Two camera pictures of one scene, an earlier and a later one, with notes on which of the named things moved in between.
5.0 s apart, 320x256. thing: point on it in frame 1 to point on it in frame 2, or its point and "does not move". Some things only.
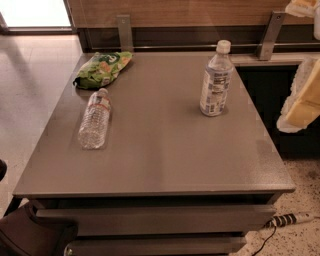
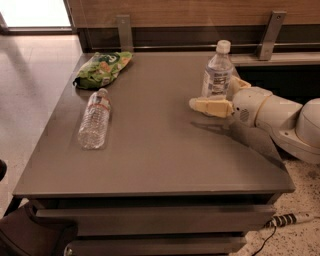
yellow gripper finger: x=301 y=8 to x=235 y=85
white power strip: x=288 y=219 does not move
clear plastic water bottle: x=94 y=126 does not move
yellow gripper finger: x=303 y=104 to x=216 y=106
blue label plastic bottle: x=217 y=81 does not move
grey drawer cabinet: x=169 y=180 does not move
